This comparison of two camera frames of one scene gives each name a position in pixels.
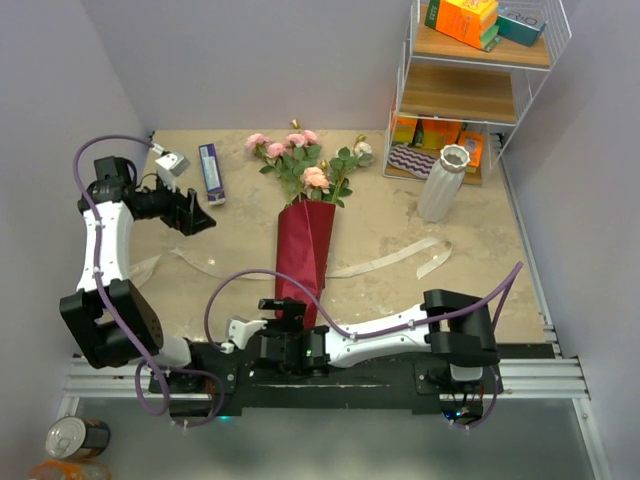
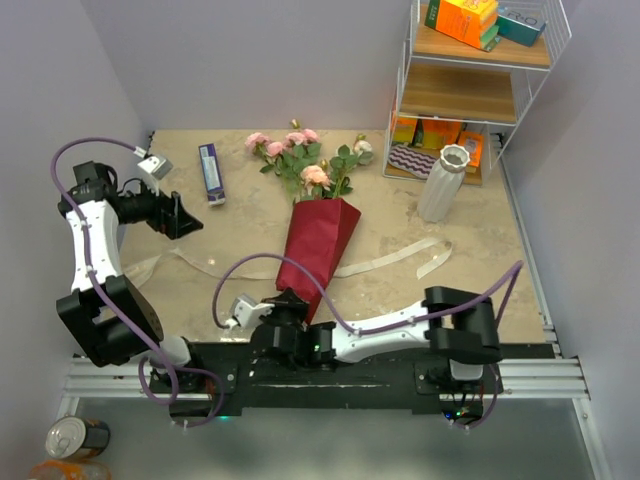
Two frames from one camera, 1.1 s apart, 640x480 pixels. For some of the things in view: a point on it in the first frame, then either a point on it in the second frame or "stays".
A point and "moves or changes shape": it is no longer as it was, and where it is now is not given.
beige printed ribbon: (437, 247) stays
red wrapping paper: (304, 237) moves or changes shape
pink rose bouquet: (303, 176) stays
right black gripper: (293, 314) stays
